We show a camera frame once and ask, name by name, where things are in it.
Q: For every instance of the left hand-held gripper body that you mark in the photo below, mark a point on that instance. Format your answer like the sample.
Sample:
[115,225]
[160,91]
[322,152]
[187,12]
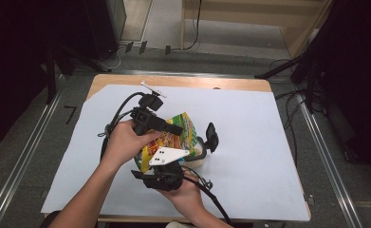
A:
[145,122]

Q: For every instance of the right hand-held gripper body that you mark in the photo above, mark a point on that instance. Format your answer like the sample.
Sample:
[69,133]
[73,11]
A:
[167,177]

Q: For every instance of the green yellow spout pouch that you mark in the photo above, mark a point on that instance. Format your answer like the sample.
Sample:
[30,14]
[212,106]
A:
[173,141]

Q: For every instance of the clear jar with black lid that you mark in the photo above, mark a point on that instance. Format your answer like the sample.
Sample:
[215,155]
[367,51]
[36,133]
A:
[212,137]

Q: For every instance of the person's right hand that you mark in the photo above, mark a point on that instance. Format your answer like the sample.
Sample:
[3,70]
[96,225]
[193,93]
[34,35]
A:
[186,199]

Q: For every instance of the person's left hand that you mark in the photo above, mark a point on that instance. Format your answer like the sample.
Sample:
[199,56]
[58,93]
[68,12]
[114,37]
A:
[123,145]

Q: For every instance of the white cup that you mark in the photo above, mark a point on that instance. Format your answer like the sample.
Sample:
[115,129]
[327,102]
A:
[177,225]

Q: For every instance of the wooden table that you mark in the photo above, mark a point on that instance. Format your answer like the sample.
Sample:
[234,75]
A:
[180,79]

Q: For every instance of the white paper sheet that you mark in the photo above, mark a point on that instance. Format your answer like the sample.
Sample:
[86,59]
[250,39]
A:
[252,164]

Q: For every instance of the black metal stand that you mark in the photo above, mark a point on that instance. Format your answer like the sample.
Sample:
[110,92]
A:
[51,82]

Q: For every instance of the black cabinet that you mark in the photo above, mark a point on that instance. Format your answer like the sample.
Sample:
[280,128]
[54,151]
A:
[101,25]

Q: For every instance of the black stand leg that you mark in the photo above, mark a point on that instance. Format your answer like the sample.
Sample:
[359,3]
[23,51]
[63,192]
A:
[278,67]

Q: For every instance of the light wooden furniture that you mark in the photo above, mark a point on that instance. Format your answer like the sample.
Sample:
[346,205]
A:
[252,14]

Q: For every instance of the black curtain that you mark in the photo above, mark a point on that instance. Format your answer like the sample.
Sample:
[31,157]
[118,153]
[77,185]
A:
[357,79]
[12,63]

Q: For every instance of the short metal floor rail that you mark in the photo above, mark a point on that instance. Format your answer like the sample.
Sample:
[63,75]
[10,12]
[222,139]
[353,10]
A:
[173,73]

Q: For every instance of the long metal floor rail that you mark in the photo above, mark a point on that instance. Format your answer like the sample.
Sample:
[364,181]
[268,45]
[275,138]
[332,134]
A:
[22,161]
[325,161]

